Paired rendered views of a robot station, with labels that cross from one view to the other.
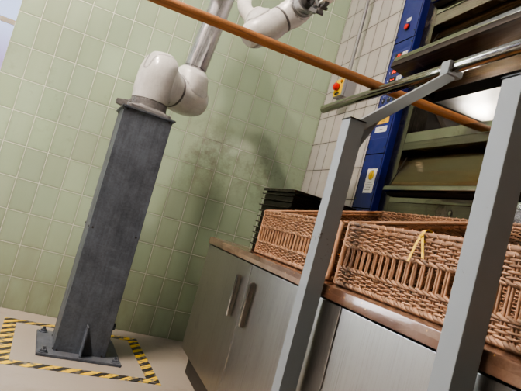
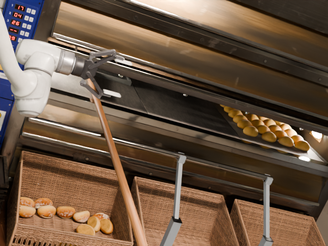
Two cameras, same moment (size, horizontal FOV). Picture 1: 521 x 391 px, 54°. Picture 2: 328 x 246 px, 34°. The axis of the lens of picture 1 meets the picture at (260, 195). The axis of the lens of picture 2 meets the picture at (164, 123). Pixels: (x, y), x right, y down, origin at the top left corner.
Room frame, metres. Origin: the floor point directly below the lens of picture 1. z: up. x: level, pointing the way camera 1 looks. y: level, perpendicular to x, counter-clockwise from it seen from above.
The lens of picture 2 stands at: (1.45, 2.00, 2.05)
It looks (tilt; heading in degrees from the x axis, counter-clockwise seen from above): 18 degrees down; 268
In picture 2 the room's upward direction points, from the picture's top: 22 degrees clockwise
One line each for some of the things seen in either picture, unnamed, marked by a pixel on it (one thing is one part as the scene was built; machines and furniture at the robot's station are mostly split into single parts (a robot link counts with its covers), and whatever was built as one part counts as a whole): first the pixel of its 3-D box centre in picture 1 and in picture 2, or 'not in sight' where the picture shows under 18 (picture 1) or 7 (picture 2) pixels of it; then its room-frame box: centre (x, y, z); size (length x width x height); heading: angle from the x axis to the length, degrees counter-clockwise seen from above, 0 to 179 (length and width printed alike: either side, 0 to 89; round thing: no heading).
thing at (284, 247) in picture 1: (361, 238); (71, 208); (1.62, -0.34, 0.72); 0.56 x 0.49 x 0.28; 20
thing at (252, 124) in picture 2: not in sight; (261, 121); (0.73, -1.38, 1.21); 0.61 x 0.48 x 0.06; 108
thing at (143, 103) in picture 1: (143, 107); not in sight; (2.14, 0.57, 1.03); 0.22 x 0.18 x 0.06; 112
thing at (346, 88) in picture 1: (344, 89); not in sight; (2.56, -0.27, 1.46); 0.10 x 0.07 x 0.10; 18
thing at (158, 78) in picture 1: (157, 78); not in sight; (2.16, 0.55, 1.17); 0.18 x 0.16 x 0.22; 149
